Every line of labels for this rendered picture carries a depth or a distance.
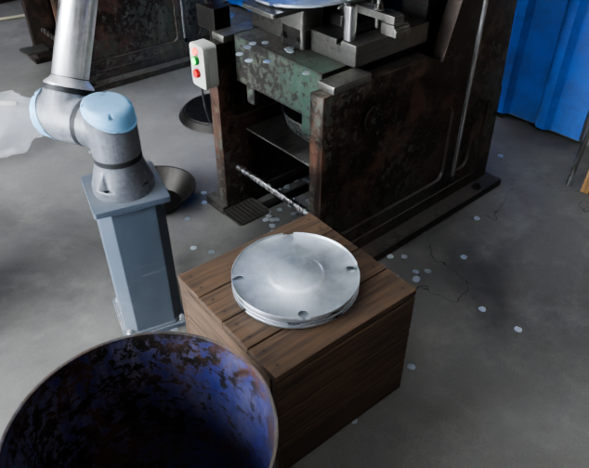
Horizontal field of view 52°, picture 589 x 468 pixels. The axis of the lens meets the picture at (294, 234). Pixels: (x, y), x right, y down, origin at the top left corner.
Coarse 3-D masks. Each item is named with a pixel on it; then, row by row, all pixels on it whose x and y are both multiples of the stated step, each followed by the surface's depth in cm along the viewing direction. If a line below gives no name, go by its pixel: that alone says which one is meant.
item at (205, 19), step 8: (208, 0) 183; (200, 8) 185; (208, 8) 181; (216, 8) 180; (224, 8) 182; (200, 16) 186; (208, 16) 183; (216, 16) 181; (224, 16) 183; (200, 24) 188; (208, 24) 185; (216, 24) 183; (224, 24) 184
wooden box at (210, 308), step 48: (336, 240) 149; (192, 288) 136; (384, 288) 136; (240, 336) 124; (288, 336) 124; (336, 336) 124; (384, 336) 136; (288, 384) 120; (336, 384) 133; (384, 384) 150; (288, 432) 130; (336, 432) 145
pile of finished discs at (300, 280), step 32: (256, 256) 140; (288, 256) 139; (320, 256) 140; (352, 256) 139; (256, 288) 132; (288, 288) 131; (320, 288) 132; (352, 288) 132; (288, 320) 124; (320, 320) 126
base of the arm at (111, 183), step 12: (96, 168) 143; (108, 168) 141; (120, 168) 141; (132, 168) 143; (144, 168) 146; (96, 180) 144; (108, 180) 142; (120, 180) 142; (132, 180) 143; (144, 180) 148; (96, 192) 145; (108, 192) 145; (120, 192) 143; (132, 192) 144; (144, 192) 146
